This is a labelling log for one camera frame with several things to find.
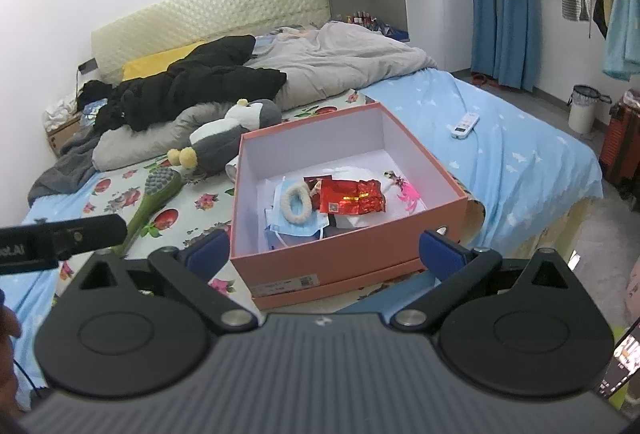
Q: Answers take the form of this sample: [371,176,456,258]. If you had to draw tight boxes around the blue curtain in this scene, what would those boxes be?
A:
[466,0,542,93]

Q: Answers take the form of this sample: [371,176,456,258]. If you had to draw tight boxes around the brown cardboard box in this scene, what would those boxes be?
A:
[45,111,84,155]

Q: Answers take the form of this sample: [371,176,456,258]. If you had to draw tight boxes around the white fluffy ring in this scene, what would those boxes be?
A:
[281,180,319,225]

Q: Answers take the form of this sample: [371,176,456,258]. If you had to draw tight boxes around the pink feather toy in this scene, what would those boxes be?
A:
[384,170,427,215]

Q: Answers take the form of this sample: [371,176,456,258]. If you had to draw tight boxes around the red suitcase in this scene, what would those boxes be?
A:
[599,94,640,201]

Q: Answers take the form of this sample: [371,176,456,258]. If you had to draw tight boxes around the blue face mask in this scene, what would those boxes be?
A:
[263,178,332,247]

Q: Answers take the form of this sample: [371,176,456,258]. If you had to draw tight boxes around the pink cardboard box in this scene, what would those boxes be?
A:
[229,102,471,287]

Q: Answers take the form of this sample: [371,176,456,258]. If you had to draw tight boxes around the white trash bin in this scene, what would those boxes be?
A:
[566,84,613,135]

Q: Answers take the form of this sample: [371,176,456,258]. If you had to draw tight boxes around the row of small bottles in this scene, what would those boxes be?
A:
[342,11,383,30]

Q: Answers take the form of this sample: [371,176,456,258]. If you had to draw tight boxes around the beige bed base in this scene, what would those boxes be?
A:
[465,194,601,315]

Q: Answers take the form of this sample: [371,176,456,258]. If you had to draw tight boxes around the green plush stick grey head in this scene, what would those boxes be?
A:
[117,166,183,255]

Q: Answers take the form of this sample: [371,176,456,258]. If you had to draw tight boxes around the small dark red charm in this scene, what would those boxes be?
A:
[302,176,323,205]

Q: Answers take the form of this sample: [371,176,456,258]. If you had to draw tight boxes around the black phone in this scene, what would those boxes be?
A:
[596,318,640,399]

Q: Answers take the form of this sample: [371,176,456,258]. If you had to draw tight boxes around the red foil packet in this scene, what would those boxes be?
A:
[319,178,389,217]

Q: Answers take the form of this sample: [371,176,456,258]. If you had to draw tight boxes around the dark grey blanket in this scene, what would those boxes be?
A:
[27,129,101,208]

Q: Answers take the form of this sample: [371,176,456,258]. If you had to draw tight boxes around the yellow pillow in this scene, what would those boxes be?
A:
[122,41,207,80]

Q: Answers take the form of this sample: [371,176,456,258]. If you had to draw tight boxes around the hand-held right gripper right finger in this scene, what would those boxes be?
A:
[392,229,573,330]

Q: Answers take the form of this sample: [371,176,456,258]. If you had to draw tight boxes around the grey penguin plush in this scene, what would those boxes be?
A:
[167,98,283,175]

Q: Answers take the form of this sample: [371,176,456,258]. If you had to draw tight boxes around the cream padded headboard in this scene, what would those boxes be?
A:
[91,0,331,84]

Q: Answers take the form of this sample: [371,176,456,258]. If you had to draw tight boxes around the fruit printed mat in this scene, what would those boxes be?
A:
[50,88,381,305]

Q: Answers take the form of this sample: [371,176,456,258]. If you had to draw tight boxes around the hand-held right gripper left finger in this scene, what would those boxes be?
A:
[75,229,261,335]

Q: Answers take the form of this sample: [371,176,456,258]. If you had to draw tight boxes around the grey quilt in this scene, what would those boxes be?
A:
[92,20,439,172]

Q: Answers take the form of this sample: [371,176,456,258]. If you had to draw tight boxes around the light blue bed sheet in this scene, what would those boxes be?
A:
[15,68,604,365]

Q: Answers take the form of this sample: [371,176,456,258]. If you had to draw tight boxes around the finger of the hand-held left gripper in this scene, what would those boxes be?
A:
[0,214,128,275]

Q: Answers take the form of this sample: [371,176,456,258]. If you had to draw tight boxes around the person's left hand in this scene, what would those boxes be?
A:
[0,303,23,341]

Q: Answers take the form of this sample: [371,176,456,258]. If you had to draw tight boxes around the white remote control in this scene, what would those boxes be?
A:
[449,112,481,141]

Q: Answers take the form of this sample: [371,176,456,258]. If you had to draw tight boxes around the black jacket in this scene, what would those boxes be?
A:
[77,35,288,132]

